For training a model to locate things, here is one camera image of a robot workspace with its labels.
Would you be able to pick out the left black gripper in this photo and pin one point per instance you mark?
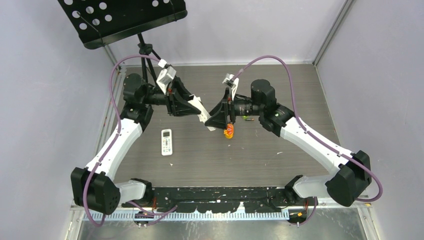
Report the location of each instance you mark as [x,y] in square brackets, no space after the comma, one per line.
[177,98]

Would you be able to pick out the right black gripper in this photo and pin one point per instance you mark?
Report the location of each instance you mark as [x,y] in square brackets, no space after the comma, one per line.
[219,115]

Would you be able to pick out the long white remote control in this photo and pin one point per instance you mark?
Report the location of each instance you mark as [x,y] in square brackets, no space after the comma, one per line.
[204,115]

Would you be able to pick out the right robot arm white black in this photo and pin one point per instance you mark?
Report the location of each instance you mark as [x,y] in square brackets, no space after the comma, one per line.
[348,172]

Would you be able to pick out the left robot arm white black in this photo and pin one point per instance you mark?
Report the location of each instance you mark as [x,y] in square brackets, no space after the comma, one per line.
[93,186]

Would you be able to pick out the white air conditioner remote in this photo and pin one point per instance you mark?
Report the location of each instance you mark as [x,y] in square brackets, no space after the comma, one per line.
[166,142]

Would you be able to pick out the orange yellow toy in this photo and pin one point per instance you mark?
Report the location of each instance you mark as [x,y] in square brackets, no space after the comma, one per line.
[229,131]

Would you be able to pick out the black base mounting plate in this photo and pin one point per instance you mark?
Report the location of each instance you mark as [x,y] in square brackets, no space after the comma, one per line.
[220,200]

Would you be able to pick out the black music stand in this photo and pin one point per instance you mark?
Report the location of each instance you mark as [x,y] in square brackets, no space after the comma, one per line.
[102,22]

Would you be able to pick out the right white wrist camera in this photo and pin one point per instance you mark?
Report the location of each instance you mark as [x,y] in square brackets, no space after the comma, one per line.
[231,82]

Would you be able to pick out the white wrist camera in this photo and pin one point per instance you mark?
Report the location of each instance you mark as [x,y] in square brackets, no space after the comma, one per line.
[166,75]
[231,82]

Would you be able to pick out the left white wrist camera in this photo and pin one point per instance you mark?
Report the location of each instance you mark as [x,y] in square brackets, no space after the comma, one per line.
[166,75]

